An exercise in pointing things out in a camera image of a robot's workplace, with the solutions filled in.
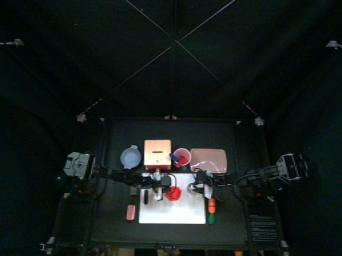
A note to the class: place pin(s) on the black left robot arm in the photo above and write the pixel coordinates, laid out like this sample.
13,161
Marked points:
77,165

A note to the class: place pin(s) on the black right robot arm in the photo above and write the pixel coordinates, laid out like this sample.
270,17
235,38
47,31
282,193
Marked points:
291,166

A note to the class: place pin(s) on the red dough disc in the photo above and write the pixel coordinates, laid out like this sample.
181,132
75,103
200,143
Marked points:
173,194

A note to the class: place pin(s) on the red drawer with wooden knob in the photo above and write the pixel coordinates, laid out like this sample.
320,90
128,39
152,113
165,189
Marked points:
153,167

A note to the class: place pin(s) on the grey-blue bowl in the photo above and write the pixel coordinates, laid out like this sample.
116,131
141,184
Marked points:
129,158

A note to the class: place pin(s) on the orange toy carrot green top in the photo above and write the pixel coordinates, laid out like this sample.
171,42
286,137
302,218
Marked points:
211,205

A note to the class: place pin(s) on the white cutting board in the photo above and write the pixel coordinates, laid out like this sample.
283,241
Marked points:
177,213

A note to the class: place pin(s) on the pink rectangular block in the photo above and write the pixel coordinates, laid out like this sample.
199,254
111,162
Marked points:
129,212

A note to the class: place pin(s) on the red utensil with hole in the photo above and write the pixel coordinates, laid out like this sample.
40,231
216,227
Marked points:
181,162

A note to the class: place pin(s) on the blue spatula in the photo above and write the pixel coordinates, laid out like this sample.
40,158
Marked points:
173,156

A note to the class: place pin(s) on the wooden box with slot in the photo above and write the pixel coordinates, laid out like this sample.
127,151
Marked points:
156,150

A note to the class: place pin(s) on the red plastic cup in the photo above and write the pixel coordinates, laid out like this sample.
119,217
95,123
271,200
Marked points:
184,151

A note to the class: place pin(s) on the white text label sticker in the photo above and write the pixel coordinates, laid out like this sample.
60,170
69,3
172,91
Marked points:
262,228

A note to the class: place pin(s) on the small grey table corner clip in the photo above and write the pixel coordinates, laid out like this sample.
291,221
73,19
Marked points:
238,122
101,119

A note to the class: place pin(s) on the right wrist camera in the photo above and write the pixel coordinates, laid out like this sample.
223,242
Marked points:
202,175

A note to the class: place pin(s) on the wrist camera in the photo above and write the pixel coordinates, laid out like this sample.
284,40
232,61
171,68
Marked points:
165,180
202,175

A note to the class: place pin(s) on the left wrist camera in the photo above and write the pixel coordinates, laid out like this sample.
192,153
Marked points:
165,180

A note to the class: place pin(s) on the grey metal frame bracket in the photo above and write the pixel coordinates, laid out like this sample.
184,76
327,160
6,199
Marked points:
169,117
259,121
80,117
14,42
332,44

